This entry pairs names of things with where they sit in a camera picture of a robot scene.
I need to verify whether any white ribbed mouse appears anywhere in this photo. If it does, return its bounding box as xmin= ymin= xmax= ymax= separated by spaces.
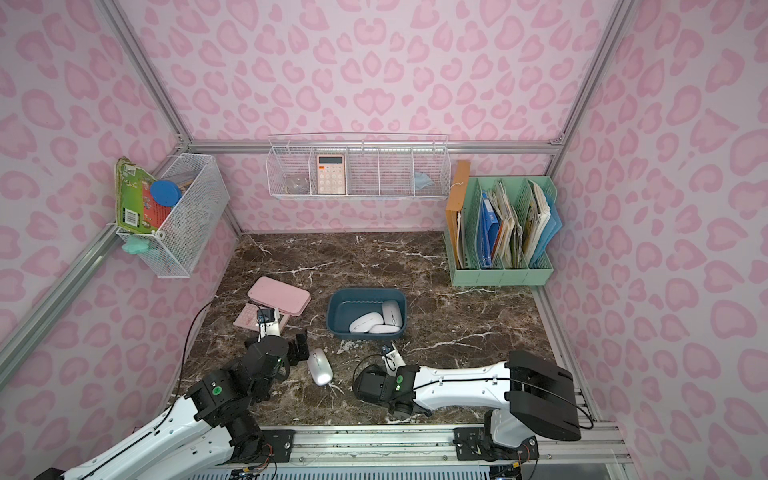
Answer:
xmin=368 ymin=324 xmax=401 ymax=335

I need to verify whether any mint green clip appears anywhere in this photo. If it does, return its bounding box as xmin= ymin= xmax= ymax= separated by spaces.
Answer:
xmin=122 ymin=235 xmax=162 ymax=260

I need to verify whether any pink calculator on table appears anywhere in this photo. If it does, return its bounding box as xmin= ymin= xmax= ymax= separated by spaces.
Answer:
xmin=233 ymin=303 xmax=262 ymax=333

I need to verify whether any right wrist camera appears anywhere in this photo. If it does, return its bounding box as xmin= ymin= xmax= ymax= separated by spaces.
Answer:
xmin=382 ymin=342 xmax=406 ymax=376

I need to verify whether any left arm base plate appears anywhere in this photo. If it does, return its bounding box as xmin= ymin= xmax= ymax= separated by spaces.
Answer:
xmin=228 ymin=429 xmax=296 ymax=465

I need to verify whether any white wire shelf basket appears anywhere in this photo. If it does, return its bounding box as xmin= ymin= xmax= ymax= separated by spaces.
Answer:
xmin=265 ymin=135 xmax=452 ymax=200

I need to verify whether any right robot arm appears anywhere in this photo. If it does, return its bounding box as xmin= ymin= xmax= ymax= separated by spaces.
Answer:
xmin=352 ymin=351 xmax=595 ymax=465

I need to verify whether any silver white mouse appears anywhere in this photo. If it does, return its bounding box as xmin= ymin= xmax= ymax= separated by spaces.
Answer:
xmin=381 ymin=300 xmax=403 ymax=329

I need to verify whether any white wire basket left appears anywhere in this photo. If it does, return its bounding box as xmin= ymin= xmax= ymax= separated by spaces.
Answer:
xmin=117 ymin=153 xmax=230 ymax=279

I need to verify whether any white rounded mouse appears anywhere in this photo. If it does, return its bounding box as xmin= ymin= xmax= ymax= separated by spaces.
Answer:
xmin=349 ymin=312 xmax=384 ymax=333

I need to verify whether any light blue folder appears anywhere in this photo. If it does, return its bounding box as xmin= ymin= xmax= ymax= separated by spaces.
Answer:
xmin=529 ymin=196 xmax=563 ymax=267

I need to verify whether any pink calculator in basket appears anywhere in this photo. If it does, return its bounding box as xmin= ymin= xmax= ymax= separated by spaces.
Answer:
xmin=316 ymin=153 xmax=346 ymax=195

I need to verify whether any pink pencil case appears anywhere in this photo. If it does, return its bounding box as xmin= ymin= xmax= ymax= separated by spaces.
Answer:
xmin=248 ymin=276 xmax=311 ymax=317

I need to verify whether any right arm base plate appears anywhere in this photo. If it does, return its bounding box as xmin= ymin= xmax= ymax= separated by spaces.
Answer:
xmin=453 ymin=427 xmax=540 ymax=463

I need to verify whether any green file organizer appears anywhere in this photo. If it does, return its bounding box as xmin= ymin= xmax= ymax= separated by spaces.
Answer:
xmin=443 ymin=176 xmax=557 ymax=287

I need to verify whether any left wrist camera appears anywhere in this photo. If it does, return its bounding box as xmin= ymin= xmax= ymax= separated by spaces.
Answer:
xmin=257 ymin=305 xmax=281 ymax=339

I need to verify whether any blue round lid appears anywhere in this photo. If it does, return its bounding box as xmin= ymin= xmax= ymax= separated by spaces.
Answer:
xmin=150 ymin=180 xmax=183 ymax=208

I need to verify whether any green card package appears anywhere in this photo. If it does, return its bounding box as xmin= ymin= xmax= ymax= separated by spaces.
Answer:
xmin=115 ymin=157 xmax=156 ymax=234

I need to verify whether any teal storage box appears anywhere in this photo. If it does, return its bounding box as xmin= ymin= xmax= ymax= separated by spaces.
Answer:
xmin=326 ymin=288 xmax=407 ymax=341

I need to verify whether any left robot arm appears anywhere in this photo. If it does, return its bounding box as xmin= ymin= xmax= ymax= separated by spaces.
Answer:
xmin=39 ymin=332 xmax=309 ymax=479

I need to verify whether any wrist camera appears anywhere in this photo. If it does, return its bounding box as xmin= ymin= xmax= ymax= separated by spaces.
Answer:
xmin=382 ymin=342 xmax=406 ymax=376
xmin=257 ymin=305 xmax=281 ymax=339

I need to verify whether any brown folder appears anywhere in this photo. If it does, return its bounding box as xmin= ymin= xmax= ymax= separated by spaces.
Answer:
xmin=445 ymin=160 xmax=471 ymax=269

